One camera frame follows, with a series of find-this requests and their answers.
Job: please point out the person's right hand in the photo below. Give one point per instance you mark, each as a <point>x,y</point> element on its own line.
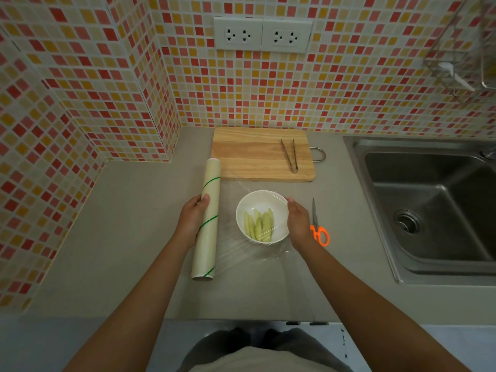
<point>300,228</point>

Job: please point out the person's left hand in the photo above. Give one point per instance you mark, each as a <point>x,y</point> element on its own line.
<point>190,222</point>

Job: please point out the person's right thumb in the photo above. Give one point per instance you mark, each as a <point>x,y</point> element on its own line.
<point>291,203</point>

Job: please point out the person's left thumb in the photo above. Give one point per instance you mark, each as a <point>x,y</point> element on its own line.
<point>204,201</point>

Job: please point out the white round bowl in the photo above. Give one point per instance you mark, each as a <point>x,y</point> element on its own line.
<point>252,199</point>

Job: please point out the cling film roll green stripes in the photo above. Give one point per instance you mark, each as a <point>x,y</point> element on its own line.
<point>207,244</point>

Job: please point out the clear cling film sheet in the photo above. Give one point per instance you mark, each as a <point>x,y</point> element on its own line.
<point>271,275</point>

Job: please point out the person's right forearm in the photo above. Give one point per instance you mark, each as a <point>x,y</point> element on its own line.
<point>368,309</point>

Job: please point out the person's left forearm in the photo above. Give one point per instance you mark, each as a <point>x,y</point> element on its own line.
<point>139,306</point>

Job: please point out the green avocado slice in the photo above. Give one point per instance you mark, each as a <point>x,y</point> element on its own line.
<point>252,227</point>
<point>271,220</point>
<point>266,226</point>
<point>258,228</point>

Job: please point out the metal tongs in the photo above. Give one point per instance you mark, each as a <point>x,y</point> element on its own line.
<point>293,162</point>

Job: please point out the wooden cutting board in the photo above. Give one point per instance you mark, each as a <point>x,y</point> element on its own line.
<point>248,154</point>

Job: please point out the stainless steel sink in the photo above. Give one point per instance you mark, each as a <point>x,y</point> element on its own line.
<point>426,189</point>

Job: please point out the dark trousers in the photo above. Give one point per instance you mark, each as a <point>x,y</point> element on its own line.
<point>217,344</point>

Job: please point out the grey shirt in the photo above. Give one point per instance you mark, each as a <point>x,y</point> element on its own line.
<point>263,360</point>

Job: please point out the white double wall socket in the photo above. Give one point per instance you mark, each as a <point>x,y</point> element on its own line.
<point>238,34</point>
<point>286,36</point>

